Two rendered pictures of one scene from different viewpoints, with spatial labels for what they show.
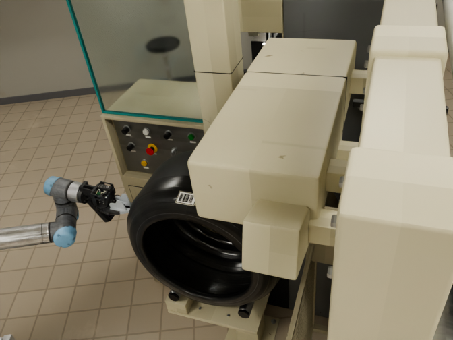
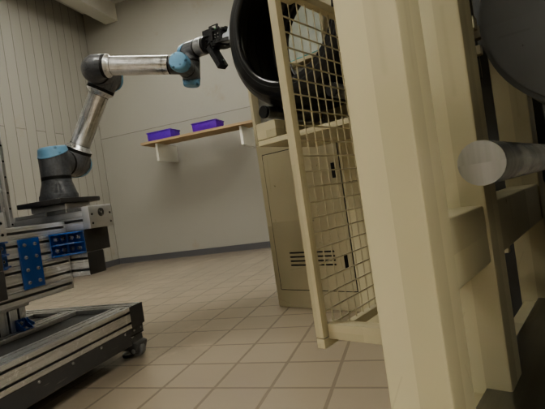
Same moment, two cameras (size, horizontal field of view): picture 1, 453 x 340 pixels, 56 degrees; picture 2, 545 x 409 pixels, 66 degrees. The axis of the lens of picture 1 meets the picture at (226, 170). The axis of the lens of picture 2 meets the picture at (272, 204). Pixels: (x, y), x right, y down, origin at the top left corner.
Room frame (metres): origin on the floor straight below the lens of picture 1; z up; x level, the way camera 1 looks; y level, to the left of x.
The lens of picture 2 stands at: (-0.42, -0.14, 0.59)
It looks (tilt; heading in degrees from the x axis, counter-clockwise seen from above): 1 degrees down; 16
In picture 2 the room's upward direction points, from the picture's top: 8 degrees counter-clockwise
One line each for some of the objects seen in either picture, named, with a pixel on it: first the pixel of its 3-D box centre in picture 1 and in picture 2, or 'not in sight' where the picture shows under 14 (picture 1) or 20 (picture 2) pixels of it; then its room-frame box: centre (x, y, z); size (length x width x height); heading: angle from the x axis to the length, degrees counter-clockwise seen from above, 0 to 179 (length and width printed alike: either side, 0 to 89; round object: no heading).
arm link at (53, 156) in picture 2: not in sight; (54, 161); (1.03, 1.20, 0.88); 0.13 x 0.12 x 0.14; 10
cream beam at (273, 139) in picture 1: (286, 116); not in sight; (0.87, -0.16, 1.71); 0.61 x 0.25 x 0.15; 156
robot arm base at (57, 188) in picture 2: not in sight; (57, 188); (1.03, 1.20, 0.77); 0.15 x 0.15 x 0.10
